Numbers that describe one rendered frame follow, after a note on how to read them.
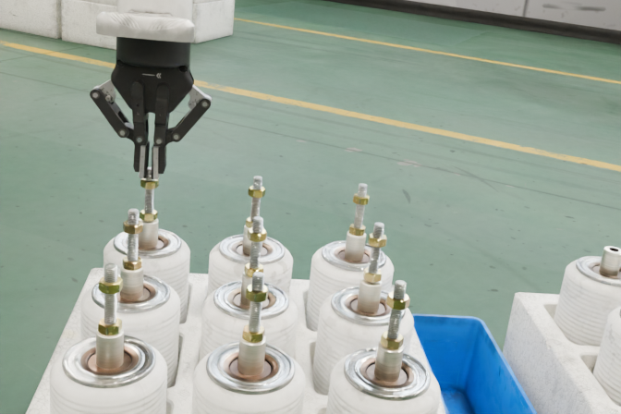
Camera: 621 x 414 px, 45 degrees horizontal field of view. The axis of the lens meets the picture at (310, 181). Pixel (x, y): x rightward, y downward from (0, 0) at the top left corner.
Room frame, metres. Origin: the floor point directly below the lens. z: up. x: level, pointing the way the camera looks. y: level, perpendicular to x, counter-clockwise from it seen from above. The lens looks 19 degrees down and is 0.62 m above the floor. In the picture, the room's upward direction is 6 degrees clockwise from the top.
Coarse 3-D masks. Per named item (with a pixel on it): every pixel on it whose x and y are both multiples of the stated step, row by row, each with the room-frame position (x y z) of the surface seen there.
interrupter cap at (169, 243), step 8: (160, 232) 0.81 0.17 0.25; (168, 232) 0.81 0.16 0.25; (120, 240) 0.77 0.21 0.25; (160, 240) 0.79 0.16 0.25; (168, 240) 0.79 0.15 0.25; (176, 240) 0.79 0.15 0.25; (120, 248) 0.75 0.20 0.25; (144, 248) 0.77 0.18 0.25; (152, 248) 0.77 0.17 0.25; (160, 248) 0.77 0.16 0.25; (168, 248) 0.77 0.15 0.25; (176, 248) 0.77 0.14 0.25; (144, 256) 0.74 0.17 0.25; (152, 256) 0.74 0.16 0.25; (160, 256) 0.75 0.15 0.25
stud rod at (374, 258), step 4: (376, 224) 0.68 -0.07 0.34; (380, 224) 0.68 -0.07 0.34; (376, 228) 0.68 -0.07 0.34; (380, 228) 0.68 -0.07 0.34; (376, 232) 0.68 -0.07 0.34; (380, 232) 0.68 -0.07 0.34; (376, 236) 0.68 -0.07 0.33; (380, 236) 0.68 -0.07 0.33; (372, 248) 0.68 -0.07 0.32; (376, 248) 0.68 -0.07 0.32; (380, 248) 0.68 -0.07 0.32; (372, 252) 0.68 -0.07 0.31; (376, 252) 0.68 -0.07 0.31; (380, 252) 0.68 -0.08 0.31; (372, 256) 0.68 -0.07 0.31; (376, 256) 0.68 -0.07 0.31; (372, 260) 0.68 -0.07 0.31; (376, 260) 0.68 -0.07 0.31; (372, 264) 0.68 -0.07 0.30; (376, 264) 0.68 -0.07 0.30; (372, 268) 0.68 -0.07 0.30; (376, 268) 0.68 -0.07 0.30; (372, 272) 0.68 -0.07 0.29; (376, 272) 0.68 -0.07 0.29
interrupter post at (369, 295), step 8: (360, 280) 0.68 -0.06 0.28; (360, 288) 0.68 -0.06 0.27; (368, 288) 0.67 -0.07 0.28; (376, 288) 0.67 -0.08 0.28; (360, 296) 0.68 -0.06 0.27; (368, 296) 0.67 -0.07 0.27; (376, 296) 0.68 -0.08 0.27; (360, 304) 0.68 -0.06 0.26; (368, 304) 0.67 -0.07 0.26; (376, 304) 0.68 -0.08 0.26
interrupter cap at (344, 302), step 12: (348, 288) 0.71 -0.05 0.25; (336, 300) 0.69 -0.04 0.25; (348, 300) 0.69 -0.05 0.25; (384, 300) 0.70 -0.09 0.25; (336, 312) 0.66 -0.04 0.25; (348, 312) 0.66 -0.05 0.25; (360, 312) 0.67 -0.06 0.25; (372, 312) 0.67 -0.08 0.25; (384, 312) 0.67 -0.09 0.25; (360, 324) 0.65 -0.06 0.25; (372, 324) 0.65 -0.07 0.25; (384, 324) 0.65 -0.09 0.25
